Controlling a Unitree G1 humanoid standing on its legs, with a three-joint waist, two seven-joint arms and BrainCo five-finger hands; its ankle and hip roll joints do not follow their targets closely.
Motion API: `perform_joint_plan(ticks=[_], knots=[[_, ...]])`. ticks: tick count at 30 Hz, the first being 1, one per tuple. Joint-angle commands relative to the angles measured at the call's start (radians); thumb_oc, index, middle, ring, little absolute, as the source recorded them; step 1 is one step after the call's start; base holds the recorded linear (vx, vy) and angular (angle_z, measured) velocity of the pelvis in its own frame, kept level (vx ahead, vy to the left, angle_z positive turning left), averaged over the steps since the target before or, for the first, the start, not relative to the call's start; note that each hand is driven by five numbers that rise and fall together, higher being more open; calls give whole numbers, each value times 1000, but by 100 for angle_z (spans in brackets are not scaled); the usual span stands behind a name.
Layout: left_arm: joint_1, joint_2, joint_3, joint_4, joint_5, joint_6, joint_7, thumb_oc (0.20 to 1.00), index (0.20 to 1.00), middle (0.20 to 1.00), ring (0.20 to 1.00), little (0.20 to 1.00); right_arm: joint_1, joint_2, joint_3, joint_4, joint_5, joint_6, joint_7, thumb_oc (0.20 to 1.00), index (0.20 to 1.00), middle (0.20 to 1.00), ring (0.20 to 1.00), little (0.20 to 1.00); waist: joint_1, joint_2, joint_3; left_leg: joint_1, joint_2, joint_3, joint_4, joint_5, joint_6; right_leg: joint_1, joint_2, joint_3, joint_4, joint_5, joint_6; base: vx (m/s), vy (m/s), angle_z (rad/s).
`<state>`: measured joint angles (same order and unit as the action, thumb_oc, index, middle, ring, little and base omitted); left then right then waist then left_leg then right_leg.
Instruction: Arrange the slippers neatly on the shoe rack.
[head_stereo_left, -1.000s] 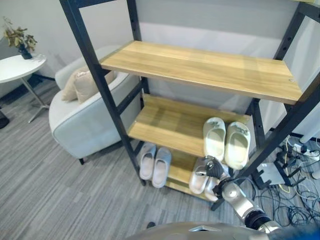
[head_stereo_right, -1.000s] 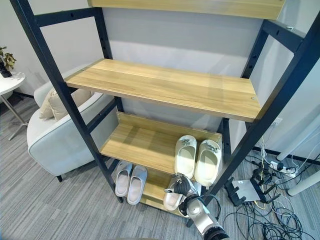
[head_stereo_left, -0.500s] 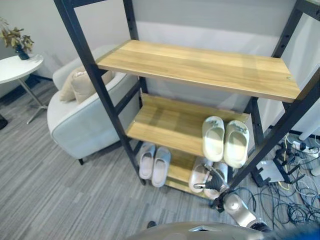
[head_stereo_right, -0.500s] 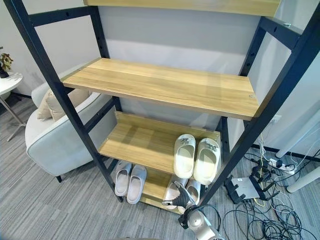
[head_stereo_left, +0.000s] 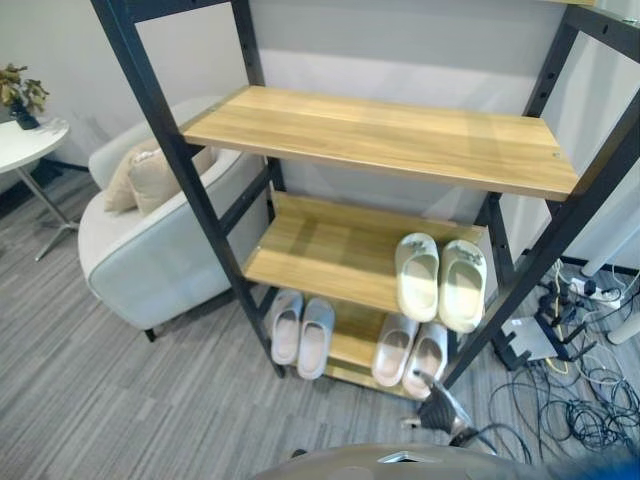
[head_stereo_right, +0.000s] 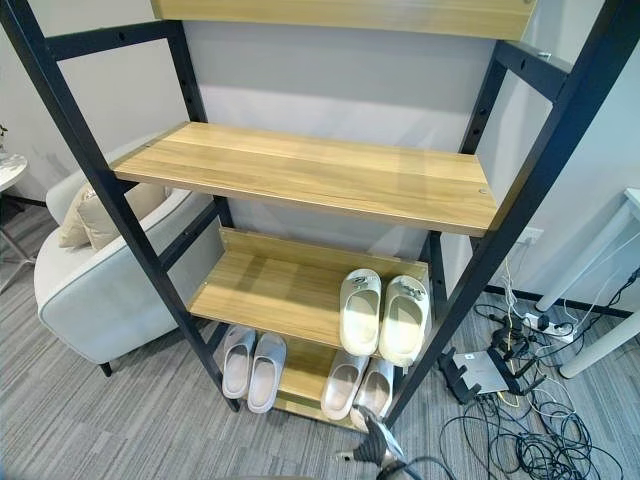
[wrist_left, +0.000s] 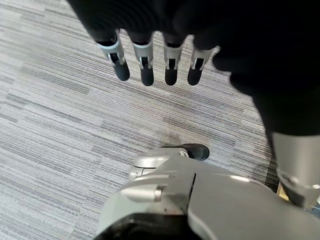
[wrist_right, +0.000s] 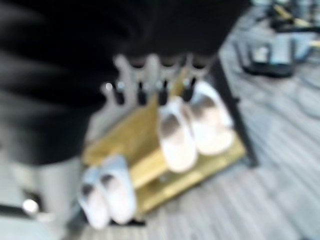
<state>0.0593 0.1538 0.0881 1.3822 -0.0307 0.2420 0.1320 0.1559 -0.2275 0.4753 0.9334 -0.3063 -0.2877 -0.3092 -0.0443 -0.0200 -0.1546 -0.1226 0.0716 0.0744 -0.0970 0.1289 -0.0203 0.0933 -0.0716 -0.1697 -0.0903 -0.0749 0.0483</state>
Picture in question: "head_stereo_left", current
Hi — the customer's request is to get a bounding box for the grey fabric slipper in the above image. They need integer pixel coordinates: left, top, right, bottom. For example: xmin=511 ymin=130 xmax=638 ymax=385
xmin=270 ymin=288 xmax=305 ymax=366
xmin=296 ymin=297 xmax=336 ymax=381

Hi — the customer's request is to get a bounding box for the tan cushion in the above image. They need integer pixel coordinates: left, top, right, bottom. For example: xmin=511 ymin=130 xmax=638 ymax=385
xmin=103 ymin=137 xmax=161 ymax=215

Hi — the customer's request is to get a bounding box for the long wooden shelf board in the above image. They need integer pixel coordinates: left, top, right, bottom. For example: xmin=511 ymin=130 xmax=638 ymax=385
xmin=182 ymin=84 xmax=581 ymax=204

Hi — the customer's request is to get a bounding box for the round white side table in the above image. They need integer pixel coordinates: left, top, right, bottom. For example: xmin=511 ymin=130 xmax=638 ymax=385
xmin=0 ymin=117 xmax=82 ymax=262

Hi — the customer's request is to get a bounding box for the black metal shoe rack frame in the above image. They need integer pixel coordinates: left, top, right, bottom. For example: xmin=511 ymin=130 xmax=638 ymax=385
xmin=89 ymin=0 xmax=640 ymax=392

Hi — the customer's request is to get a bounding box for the grey router with black antennas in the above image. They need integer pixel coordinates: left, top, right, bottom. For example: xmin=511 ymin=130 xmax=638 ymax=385
xmin=499 ymin=314 xmax=597 ymax=372

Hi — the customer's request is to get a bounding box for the blue robot body cover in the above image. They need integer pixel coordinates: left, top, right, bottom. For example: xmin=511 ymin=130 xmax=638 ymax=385
xmin=542 ymin=447 xmax=640 ymax=480

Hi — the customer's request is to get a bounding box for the pale green slipper with ornament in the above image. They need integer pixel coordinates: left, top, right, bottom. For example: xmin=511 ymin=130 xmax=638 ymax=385
xmin=437 ymin=238 xmax=489 ymax=334
xmin=394 ymin=232 xmax=442 ymax=323

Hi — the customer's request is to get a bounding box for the white round desk leg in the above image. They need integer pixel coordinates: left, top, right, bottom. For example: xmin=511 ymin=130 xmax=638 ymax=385
xmin=608 ymin=299 xmax=640 ymax=347
xmin=581 ymin=212 xmax=640 ymax=277

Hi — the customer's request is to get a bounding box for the grey robot torso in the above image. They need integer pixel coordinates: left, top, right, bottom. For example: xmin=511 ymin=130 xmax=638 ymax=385
xmin=249 ymin=441 xmax=561 ymax=480

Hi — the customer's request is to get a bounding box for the potted plant with dark pot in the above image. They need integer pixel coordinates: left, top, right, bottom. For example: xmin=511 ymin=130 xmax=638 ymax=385
xmin=0 ymin=63 xmax=51 ymax=131

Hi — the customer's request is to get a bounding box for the wooden shelf board, raised lip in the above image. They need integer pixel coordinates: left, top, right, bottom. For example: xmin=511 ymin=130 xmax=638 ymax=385
xmin=242 ymin=191 xmax=489 ymax=327

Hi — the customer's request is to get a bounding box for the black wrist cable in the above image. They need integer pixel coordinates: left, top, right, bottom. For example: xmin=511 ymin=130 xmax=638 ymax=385
xmin=449 ymin=422 xmax=532 ymax=466

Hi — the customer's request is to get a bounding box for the light beige cushion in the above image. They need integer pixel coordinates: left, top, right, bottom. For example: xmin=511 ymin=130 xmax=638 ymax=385
xmin=127 ymin=144 xmax=215 ymax=217

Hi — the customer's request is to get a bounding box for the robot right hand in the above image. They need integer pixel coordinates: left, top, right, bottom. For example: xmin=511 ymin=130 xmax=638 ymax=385
xmin=399 ymin=370 xmax=477 ymax=444

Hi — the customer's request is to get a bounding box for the lowest wooden shelf board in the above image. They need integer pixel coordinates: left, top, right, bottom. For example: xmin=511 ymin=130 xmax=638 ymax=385
xmin=319 ymin=297 xmax=451 ymax=401

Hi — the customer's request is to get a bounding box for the yellow cable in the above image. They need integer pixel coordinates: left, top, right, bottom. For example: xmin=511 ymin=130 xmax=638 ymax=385
xmin=542 ymin=292 xmax=572 ymax=376

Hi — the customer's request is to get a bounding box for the white power strip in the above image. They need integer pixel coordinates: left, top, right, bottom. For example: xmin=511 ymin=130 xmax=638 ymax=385
xmin=568 ymin=277 xmax=624 ymax=305

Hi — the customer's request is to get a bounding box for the black cable tangle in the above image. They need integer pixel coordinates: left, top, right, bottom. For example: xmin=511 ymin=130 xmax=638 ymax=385
xmin=487 ymin=259 xmax=640 ymax=464

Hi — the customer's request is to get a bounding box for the light grey armchair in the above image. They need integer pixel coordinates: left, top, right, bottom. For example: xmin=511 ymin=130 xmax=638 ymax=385
xmin=78 ymin=94 xmax=281 ymax=344

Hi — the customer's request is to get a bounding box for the beige fabric slipper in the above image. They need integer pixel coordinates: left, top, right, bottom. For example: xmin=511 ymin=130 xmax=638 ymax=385
xmin=402 ymin=321 xmax=449 ymax=401
xmin=372 ymin=312 xmax=420 ymax=389

